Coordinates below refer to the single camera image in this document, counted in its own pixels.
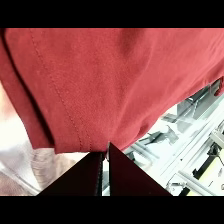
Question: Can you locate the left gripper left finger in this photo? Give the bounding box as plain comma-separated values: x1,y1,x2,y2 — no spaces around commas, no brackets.
38,151,105,197

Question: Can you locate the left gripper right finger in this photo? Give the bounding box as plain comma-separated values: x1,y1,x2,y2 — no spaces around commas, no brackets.
106,142,173,197

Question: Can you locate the red T-shirt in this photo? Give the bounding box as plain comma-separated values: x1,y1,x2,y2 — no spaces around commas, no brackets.
0,28,224,155

